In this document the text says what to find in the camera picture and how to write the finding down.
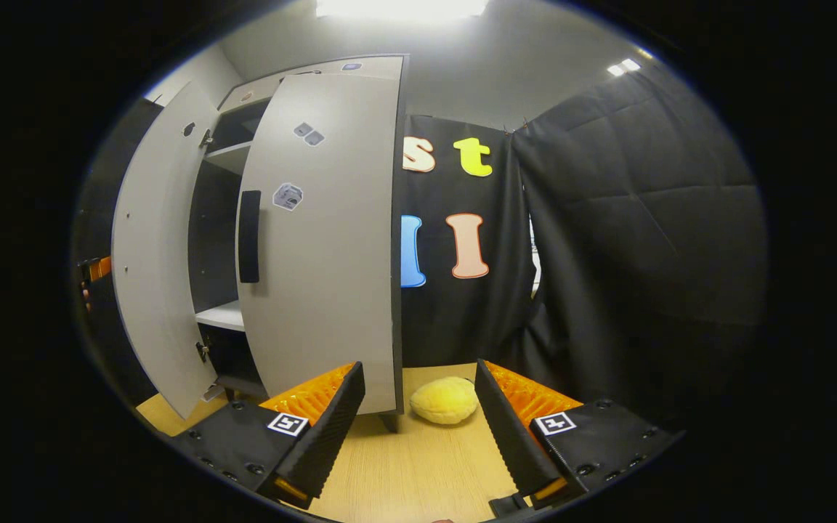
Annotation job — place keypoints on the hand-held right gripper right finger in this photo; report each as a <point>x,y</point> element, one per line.
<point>509,436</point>

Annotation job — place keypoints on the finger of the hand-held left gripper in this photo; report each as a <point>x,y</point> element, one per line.
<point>99,268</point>

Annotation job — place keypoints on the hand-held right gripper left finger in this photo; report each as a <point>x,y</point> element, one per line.
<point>331,428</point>

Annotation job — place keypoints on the grey cabinet door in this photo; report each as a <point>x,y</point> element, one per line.
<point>157,254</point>
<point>331,254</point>

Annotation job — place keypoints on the grey cabinet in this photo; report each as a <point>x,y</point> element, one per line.
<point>219,218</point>

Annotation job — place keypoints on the grey cabinet drawer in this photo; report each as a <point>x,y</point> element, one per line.
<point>259,88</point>

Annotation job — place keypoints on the black backdrop cloth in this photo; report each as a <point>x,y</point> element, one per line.
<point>498,312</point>

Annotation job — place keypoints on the white flat strip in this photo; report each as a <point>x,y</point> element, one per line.
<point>212,393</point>

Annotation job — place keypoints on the small ceiling light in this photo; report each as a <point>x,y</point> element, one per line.
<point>623,67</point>

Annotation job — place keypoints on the large ceiling light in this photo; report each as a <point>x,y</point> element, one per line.
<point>400,7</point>

